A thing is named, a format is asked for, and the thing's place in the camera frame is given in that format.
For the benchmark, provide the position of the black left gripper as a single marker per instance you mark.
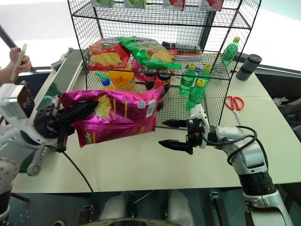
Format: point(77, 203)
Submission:
point(44, 128)

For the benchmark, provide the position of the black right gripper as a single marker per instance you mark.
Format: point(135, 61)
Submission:
point(194, 136)

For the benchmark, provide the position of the magenta potato chip bag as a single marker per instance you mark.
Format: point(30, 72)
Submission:
point(122, 117)

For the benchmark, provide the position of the white smartphone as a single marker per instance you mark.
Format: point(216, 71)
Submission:
point(20, 58)

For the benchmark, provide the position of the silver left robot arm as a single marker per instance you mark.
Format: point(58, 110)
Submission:
point(14, 146)

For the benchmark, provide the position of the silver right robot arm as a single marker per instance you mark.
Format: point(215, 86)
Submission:
point(249, 155)

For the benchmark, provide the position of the person's forearm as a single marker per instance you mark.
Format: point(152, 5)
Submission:
point(5, 76)

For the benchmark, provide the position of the green belt conveyor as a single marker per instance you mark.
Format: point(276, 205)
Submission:
point(65, 73)

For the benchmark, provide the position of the person's hand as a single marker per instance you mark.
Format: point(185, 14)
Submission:
point(25, 63)

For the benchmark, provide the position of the yellow soda bottle blue cap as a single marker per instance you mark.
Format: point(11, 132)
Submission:
point(106, 84)

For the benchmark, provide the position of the green soda bottle yellow cap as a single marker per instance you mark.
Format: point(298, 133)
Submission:
point(205, 75)
point(187, 80)
point(230, 51)
point(195, 95)

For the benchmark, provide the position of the orange soda bottle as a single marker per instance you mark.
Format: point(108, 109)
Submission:
point(129, 79)
point(115, 78)

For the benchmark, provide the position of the cola bottle red cap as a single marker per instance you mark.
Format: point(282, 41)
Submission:
point(158, 84)

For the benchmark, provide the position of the cola bottle black cap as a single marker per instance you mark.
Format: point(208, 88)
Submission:
point(150, 78)
point(164, 78)

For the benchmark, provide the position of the red potato chip bag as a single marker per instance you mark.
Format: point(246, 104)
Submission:
point(105, 54)

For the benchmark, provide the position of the pink snack packet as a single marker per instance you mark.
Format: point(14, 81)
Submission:
point(140, 74)

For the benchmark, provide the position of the white rounded shape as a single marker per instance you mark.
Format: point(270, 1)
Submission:
point(178, 207)
point(115, 207)

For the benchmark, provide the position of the small red snack packet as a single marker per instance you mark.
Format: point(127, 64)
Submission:
point(172, 51)

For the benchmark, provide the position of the green potato chip bag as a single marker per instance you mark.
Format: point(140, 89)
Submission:
point(150, 54)

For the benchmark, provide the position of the dark flat snack box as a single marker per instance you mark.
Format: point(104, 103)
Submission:
point(185, 46)

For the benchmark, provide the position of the purple snack packet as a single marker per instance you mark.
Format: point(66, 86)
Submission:
point(168, 44)

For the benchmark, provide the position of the grey cylinder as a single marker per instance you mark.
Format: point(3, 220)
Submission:
point(248, 68)

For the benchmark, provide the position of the black diagonal bar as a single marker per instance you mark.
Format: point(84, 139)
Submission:
point(8, 35)

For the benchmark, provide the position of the green drink carton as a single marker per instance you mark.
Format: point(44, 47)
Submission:
point(102, 2)
point(135, 2)

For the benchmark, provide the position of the black bag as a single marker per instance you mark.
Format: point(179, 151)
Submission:
point(289, 110)

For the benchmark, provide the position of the red drink carton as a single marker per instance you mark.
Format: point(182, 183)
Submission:
point(212, 4)
point(174, 3)

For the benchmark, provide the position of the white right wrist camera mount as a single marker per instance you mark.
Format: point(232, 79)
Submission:
point(202, 117)

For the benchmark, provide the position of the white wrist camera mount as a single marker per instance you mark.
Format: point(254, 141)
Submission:
point(11, 106)
point(202, 117)

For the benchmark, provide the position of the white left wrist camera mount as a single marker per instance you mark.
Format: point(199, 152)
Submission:
point(11, 106)

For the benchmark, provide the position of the black table bracket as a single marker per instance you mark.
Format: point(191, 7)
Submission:
point(87, 215)
point(219, 209)

